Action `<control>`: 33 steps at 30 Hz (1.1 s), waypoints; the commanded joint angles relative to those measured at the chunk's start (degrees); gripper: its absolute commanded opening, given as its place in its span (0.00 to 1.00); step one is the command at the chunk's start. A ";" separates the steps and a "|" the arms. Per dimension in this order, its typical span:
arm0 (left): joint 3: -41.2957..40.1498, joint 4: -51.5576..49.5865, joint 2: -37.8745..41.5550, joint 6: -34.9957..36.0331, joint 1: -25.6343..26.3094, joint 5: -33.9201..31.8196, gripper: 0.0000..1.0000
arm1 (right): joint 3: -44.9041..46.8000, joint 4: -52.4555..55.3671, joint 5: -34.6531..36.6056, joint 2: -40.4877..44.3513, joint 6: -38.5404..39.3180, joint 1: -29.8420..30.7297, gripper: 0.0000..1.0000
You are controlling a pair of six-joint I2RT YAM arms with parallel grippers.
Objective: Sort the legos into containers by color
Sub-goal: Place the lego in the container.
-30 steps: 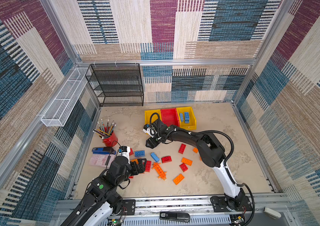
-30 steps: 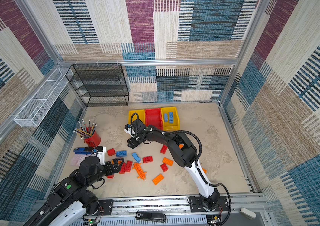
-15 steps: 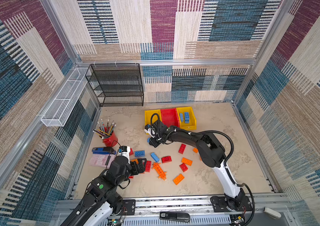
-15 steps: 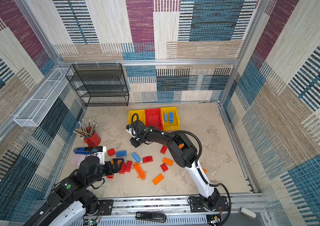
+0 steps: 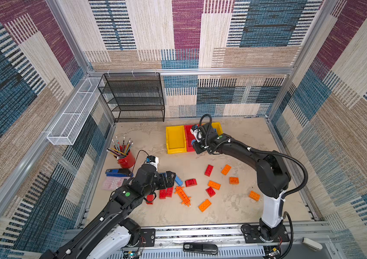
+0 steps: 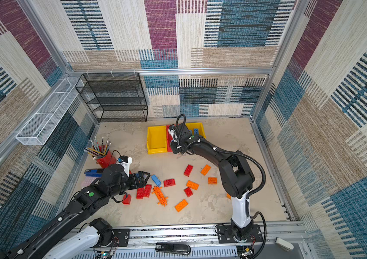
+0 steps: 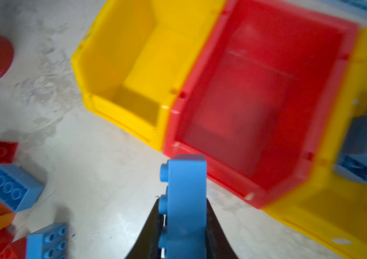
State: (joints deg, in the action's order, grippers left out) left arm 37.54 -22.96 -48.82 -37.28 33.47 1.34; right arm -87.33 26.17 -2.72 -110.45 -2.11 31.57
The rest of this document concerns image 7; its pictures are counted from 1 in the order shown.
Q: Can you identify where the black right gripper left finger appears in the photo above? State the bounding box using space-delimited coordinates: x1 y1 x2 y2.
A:
125 199 164 259

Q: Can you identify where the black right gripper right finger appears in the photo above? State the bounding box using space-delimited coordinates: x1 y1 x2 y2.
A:
206 200 238 259

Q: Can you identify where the blue lego brick small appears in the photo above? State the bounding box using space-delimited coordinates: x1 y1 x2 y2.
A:
0 164 44 213

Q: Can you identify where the right yellow plastic bin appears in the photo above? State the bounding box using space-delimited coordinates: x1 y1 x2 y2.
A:
264 27 367 259

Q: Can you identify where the yellow plastic bin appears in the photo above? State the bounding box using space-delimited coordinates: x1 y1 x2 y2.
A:
264 27 367 259
72 1 225 151

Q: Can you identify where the red plastic bin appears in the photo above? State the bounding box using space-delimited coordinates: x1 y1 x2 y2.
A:
163 1 360 209

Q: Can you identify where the left yellow plastic bin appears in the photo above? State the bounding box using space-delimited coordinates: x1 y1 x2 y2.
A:
72 1 225 151

